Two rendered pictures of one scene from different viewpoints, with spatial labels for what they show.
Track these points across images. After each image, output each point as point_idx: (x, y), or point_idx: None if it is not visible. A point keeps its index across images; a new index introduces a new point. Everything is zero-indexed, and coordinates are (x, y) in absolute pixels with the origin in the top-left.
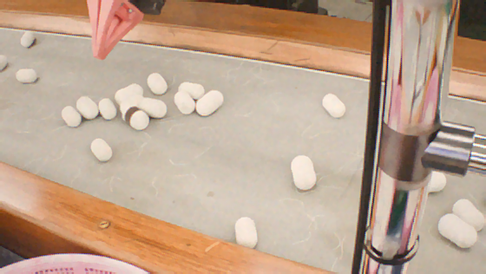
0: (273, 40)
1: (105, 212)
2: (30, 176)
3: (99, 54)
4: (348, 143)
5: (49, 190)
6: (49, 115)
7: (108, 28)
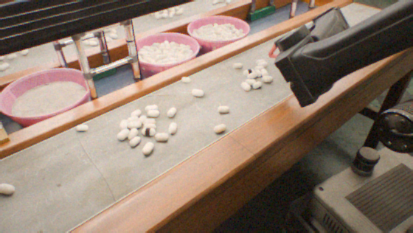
0: (276, 106)
1: (206, 60)
2: (229, 51)
3: (268, 54)
4: (205, 108)
5: (221, 53)
6: (268, 60)
7: (273, 49)
